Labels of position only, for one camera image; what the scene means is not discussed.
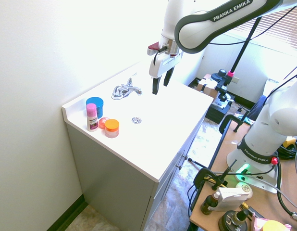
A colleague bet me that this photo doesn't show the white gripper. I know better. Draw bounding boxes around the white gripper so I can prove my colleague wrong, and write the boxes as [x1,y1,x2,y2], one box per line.
[148,51,184,96]

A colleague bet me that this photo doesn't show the chrome sink faucet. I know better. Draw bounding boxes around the chrome sink faucet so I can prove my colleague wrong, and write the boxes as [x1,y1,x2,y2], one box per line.
[111,77,143,100]

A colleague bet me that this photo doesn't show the black tripod head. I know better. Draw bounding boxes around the black tripod head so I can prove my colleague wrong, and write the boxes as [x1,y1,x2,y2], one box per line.
[210,69,240,109]

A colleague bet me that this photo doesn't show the black equipment case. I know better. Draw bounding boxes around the black equipment case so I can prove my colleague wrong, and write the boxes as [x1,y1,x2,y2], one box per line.
[205,95,235,125]

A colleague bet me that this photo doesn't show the orange lidded pink jar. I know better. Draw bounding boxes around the orange lidded pink jar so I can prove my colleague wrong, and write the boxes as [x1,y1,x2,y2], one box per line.
[104,119,120,139]

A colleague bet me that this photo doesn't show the blue lidded jar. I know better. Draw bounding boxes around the blue lidded jar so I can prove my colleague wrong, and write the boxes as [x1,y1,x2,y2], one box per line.
[86,96,104,119]

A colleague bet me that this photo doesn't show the small red round container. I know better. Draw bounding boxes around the small red round container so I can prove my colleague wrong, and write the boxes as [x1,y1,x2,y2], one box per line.
[98,117,111,129]

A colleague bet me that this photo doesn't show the pink capped white bottle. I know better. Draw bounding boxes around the pink capped white bottle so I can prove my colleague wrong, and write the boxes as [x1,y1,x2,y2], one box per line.
[86,103,99,132]

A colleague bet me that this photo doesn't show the black C clamp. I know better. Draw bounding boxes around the black C clamp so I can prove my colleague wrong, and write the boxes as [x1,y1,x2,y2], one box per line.
[220,115,254,134]
[192,159,237,191]

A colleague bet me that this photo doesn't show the grey vanity cabinet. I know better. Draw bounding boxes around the grey vanity cabinet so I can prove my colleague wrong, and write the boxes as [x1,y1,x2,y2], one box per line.
[61,61,214,231]

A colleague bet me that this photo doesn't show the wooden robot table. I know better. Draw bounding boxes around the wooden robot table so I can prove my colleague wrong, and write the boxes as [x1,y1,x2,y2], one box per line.
[188,117,297,231]

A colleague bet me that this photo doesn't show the window blinds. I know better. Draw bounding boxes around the window blinds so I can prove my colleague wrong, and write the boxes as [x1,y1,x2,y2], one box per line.
[229,4,297,52]

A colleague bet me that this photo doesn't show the brown glass bottle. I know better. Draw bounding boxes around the brown glass bottle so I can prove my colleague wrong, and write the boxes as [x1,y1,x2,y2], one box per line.
[200,191,222,216]

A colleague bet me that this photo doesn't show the round white tin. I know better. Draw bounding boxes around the round white tin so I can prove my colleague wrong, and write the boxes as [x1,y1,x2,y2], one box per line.
[235,182,254,199]

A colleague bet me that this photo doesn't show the white cardboard box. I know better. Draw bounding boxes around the white cardboard box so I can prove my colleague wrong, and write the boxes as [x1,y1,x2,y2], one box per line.
[215,187,251,212]

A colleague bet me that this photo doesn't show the black round disc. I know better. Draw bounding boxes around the black round disc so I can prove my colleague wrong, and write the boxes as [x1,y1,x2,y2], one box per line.
[218,208,250,231]

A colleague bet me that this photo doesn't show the yellow lidded container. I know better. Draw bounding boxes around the yellow lidded container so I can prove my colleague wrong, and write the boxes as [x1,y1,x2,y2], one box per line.
[260,220,289,231]

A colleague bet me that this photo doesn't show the black camera stand pole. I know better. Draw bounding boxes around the black camera stand pole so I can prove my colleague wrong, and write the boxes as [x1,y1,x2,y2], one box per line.
[227,16,261,78]

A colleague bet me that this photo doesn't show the black cable bundle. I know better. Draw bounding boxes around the black cable bundle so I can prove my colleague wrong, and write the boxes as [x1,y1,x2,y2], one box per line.
[275,137,297,161]

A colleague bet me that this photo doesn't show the grey cable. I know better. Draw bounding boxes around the grey cable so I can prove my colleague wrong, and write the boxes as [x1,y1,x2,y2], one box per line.
[212,154,297,223]

